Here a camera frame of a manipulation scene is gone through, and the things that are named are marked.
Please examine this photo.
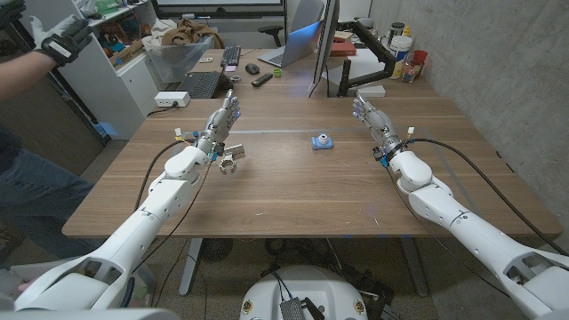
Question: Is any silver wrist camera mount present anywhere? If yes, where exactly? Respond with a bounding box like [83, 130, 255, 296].
[217, 143, 246, 175]

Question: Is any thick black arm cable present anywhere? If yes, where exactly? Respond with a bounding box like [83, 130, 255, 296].
[132, 138, 196, 212]
[406, 137, 569, 257]

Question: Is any computer monitor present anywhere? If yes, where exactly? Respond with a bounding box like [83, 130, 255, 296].
[308, 0, 341, 93]

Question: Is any white shelf cabinet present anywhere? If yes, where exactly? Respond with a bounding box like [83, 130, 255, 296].
[15, 0, 161, 141]

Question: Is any white plastic tub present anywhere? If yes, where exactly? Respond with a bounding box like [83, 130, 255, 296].
[389, 35, 413, 63]

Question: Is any bare person forearm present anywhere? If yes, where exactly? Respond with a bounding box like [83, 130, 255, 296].
[0, 51, 57, 101]

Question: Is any black office chair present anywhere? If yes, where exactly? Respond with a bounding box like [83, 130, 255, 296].
[257, 25, 285, 48]

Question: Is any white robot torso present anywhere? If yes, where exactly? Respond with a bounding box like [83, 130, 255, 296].
[239, 265, 369, 320]

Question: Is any wall whiteboard screen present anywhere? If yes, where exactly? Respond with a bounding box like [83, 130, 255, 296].
[150, 0, 285, 20]

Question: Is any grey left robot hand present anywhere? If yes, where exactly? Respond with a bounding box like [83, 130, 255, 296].
[194, 88, 242, 156]

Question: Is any clear plastic bin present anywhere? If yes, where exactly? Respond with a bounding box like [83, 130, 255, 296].
[146, 35, 214, 84]

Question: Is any brown cloth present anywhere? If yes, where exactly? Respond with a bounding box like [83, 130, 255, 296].
[160, 18, 226, 49]

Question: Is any black remote control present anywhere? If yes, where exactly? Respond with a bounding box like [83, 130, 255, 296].
[251, 72, 274, 88]

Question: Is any black and white gloved hand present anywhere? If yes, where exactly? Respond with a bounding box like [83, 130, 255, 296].
[28, 14, 94, 68]

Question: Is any black round fan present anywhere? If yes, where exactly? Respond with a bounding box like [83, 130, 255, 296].
[198, 237, 235, 263]

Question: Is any white cloth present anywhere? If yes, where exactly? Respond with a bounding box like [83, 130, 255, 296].
[140, 18, 177, 50]

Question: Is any flat white box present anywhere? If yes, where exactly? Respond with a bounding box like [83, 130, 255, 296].
[355, 84, 387, 98]

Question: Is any cardboard box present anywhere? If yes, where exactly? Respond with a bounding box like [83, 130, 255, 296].
[108, 39, 146, 68]

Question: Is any red book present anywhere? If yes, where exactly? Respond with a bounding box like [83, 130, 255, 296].
[329, 41, 357, 58]

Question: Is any silver laptop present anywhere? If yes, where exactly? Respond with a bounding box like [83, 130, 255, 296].
[257, 20, 324, 68]

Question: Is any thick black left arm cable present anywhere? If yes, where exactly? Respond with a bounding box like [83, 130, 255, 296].
[132, 138, 196, 212]

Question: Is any white power strip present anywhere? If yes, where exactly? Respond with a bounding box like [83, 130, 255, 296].
[154, 91, 191, 108]

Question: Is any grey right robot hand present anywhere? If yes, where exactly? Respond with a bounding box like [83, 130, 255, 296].
[352, 93, 406, 162]

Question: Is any dark lidded jar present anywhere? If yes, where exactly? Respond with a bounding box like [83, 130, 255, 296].
[388, 21, 405, 45]

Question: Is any blue toy camera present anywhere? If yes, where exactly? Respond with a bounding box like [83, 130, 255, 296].
[310, 132, 334, 151]

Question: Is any clear glass container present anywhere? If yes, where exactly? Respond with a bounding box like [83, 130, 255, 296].
[402, 61, 423, 84]

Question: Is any blue jeans leg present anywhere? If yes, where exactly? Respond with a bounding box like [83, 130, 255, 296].
[0, 148, 106, 261]

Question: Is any grey finned electronics box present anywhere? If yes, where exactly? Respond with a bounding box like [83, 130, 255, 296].
[279, 298, 308, 320]

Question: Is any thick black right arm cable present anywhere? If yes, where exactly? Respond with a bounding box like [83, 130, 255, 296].
[406, 137, 569, 257]

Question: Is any grey table leg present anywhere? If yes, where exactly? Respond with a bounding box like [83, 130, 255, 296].
[397, 237, 430, 298]
[178, 237, 204, 297]

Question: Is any small black keyboard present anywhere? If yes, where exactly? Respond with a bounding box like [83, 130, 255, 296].
[220, 44, 242, 68]

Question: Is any white desk pad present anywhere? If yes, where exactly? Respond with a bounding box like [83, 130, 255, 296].
[326, 47, 392, 88]

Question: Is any dark gloved person hand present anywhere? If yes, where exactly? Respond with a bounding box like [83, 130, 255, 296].
[0, 0, 27, 28]

